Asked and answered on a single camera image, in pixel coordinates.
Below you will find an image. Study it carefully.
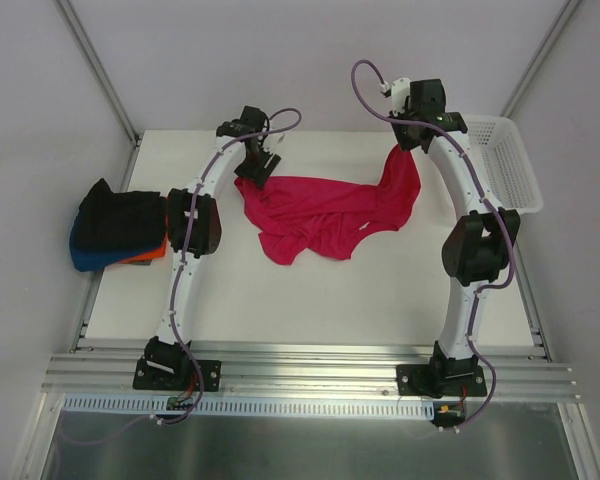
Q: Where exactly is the purple cable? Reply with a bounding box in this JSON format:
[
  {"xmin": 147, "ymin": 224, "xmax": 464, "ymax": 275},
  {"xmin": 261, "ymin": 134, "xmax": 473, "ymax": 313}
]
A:
[
  {"xmin": 57, "ymin": 108, "xmax": 302, "ymax": 445},
  {"xmin": 350, "ymin": 59, "xmax": 519, "ymax": 436}
]

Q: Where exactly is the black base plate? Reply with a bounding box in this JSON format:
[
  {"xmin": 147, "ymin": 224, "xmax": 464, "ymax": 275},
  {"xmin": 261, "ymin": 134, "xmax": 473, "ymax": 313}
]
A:
[
  {"xmin": 395, "ymin": 364, "xmax": 487, "ymax": 399},
  {"xmin": 132, "ymin": 358, "xmax": 222, "ymax": 392}
]

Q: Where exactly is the blue folded t shirt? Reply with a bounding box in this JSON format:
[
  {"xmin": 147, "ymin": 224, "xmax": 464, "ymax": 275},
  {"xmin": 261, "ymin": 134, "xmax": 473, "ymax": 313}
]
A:
[{"xmin": 69, "ymin": 214, "xmax": 135, "ymax": 272}]

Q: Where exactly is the black folded t shirt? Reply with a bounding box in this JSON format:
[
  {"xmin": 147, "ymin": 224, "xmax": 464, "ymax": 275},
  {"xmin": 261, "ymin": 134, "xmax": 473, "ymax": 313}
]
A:
[{"xmin": 73, "ymin": 178, "xmax": 166, "ymax": 252}]

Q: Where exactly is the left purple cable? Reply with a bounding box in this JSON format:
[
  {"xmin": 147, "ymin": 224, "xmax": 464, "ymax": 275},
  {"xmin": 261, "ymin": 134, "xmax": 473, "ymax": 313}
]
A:
[{"xmin": 57, "ymin": 108, "xmax": 302, "ymax": 445}]

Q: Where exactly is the aluminium mounting rail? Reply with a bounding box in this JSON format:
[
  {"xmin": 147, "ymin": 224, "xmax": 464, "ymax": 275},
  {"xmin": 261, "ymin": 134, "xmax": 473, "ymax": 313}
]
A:
[{"xmin": 42, "ymin": 340, "xmax": 584, "ymax": 403}]

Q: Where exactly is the white slotted cable duct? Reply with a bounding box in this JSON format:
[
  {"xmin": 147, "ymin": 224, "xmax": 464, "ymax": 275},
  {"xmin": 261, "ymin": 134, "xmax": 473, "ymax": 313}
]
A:
[{"xmin": 62, "ymin": 394, "xmax": 434, "ymax": 421}]

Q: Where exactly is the pink t shirt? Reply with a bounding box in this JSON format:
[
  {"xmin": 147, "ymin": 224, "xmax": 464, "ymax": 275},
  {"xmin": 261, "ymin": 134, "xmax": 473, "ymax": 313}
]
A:
[{"xmin": 234, "ymin": 146, "xmax": 421, "ymax": 266}]

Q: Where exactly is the white plastic basket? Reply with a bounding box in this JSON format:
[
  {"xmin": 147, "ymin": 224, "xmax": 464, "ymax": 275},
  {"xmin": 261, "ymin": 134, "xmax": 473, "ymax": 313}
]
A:
[{"xmin": 465, "ymin": 115, "xmax": 544, "ymax": 215}]

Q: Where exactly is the orange folded t shirt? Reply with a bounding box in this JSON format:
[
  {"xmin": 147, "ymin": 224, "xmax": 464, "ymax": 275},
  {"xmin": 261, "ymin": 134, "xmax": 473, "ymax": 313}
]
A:
[{"xmin": 117, "ymin": 195, "xmax": 167, "ymax": 265}]

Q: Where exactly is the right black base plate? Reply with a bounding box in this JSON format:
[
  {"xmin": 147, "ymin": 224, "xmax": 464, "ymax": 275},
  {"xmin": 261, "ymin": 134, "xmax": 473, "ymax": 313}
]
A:
[{"xmin": 395, "ymin": 364, "xmax": 487, "ymax": 399}]

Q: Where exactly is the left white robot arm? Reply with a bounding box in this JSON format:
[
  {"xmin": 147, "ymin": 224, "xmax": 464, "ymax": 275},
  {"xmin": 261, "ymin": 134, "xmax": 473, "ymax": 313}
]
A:
[{"xmin": 144, "ymin": 106, "xmax": 280, "ymax": 388}]

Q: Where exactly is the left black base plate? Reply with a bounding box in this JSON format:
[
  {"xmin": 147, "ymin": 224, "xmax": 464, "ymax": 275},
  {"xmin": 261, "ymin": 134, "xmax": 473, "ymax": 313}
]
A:
[{"xmin": 132, "ymin": 358, "xmax": 222, "ymax": 392}]

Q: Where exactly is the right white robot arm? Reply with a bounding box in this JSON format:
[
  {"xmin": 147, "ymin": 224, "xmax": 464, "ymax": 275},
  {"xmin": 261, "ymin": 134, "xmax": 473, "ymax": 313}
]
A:
[{"xmin": 386, "ymin": 78, "xmax": 520, "ymax": 398}]

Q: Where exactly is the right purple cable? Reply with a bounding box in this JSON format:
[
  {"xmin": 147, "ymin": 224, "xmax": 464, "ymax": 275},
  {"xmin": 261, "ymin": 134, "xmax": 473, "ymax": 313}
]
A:
[{"xmin": 350, "ymin": 59, "xmax": 519, "ymax": 436}]

